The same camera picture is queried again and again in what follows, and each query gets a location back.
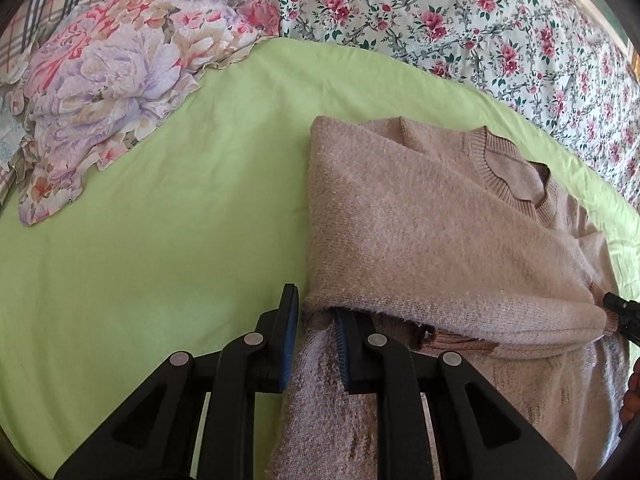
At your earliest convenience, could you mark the beige knit sweater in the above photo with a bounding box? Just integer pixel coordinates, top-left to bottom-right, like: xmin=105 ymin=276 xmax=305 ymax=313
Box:
xmin=268 ymin=117 xmax=629 ymax=479

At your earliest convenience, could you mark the person's right hand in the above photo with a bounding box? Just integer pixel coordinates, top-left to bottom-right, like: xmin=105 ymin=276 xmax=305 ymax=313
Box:
xmin=620 ymin=359 xmax=640 ymax=427

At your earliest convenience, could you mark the light green bed sheet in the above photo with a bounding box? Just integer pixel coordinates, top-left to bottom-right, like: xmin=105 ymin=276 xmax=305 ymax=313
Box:
xmin=1 ymin=39 xmax=639 ymax=477

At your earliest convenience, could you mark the rose floral white quilt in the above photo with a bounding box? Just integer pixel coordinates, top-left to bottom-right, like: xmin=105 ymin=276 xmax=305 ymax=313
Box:
xmin=199 ymin=0 xmax=640 ymax=212

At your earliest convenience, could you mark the purple pink floral pillow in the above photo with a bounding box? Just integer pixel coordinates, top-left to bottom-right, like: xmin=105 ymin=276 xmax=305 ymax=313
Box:
xmin=1 ymin=0 xmax=272 ymax=226

